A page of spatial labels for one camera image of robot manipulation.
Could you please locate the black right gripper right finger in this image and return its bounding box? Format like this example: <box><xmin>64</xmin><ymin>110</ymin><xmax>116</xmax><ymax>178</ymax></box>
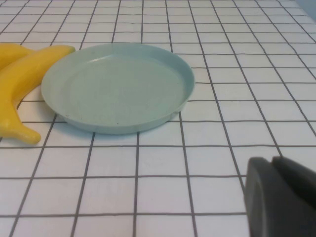
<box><xmin>271</xmin><ymin>156</ymin><xmax>316</xmax><ymax>202</ymax></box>

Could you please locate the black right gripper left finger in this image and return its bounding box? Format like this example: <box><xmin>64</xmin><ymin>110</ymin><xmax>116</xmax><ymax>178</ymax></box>
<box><xmin>244</xmin><ymin>157</ymin><xmax>316</xmax><ymax>237</ymax></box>

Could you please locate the yellow banana with green tip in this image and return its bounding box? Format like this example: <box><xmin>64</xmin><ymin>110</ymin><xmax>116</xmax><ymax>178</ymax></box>
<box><xmin>0</xmin><ymin>43</ymin><xmax>38</xmax><ymax>71</ymax></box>

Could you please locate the pale green round plate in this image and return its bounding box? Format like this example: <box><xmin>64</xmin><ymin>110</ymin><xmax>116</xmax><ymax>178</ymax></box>
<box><xmin>41</xmin><ymin>43</ymin><xmax>196</xmax><ymax>135</ymax></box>

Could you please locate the white grid tablecloth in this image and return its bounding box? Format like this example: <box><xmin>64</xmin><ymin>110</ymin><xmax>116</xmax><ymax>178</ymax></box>
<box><xmin>0</xmin><ymin>0</ymin><xmax>316</xmax><ymax>237</ymax></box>

